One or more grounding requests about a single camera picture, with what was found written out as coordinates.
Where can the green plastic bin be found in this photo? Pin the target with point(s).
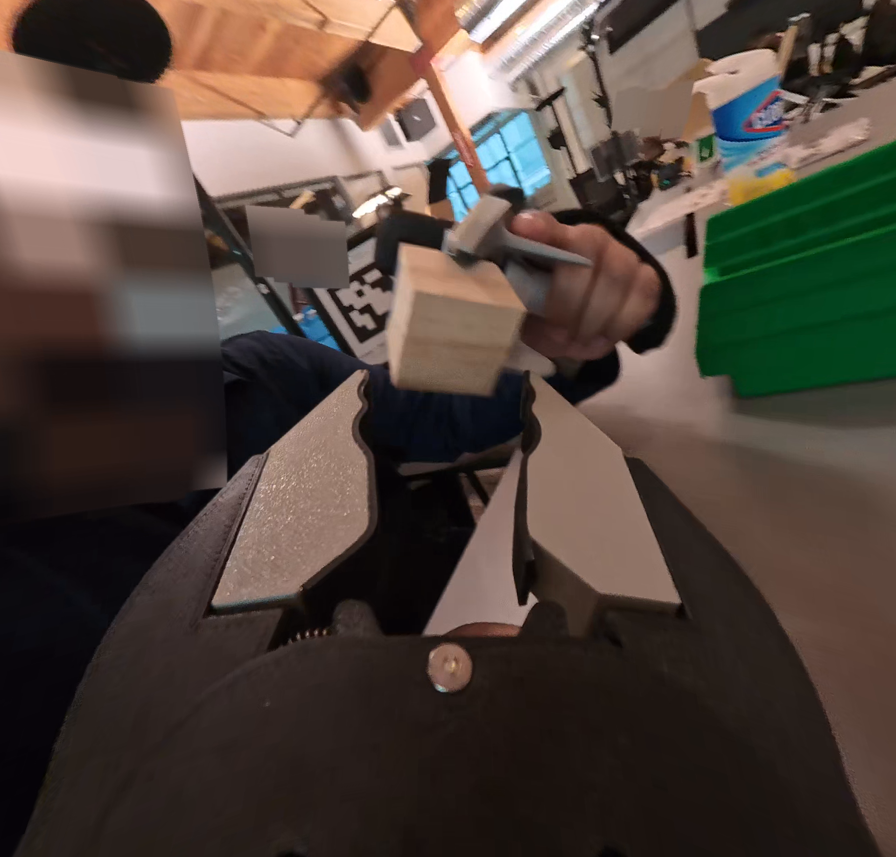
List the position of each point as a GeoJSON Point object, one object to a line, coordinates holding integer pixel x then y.
{"type": "Point", "coordinates": [805, 297]}

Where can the person's head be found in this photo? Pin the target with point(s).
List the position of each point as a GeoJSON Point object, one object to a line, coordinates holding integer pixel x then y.
{"type": "Point", "coordinates": [91, 31]}

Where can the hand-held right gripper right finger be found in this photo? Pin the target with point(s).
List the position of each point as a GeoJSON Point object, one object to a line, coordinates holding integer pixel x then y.
{"type": "Point", "coordinates": [595, 521]}

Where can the white and blue wipes canister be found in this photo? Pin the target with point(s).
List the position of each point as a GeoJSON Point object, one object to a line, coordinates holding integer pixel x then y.
{"type": "Point", "coordinates": [749, 122]}

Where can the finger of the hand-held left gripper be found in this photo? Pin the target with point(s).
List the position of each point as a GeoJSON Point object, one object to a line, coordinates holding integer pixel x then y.
{"type": "Point", "coordinates": [479, 231]}
{"type": "Point", "coordinates": [532, 364]}

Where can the blue-lit window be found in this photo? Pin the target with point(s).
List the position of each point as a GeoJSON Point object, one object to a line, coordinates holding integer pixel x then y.
{"type": "Point", "coordinates": [511, 157]}

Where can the person's left hand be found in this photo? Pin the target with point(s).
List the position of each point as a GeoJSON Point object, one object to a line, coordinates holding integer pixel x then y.
{"type": "Point", "coordinates": [602, 297]}

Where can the person's torso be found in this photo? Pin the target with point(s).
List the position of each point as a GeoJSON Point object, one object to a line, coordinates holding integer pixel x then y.
{"type": "Point", "coordinates": [70, 626]}

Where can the blue-taped wooden cube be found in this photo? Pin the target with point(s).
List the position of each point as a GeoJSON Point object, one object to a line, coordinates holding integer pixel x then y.
{"type": "Point", "coordinates": [448, 325]}

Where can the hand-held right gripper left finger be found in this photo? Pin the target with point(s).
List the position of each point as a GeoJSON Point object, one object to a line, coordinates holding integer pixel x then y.
{"type": "Point", "coordinates": [308, 507]}

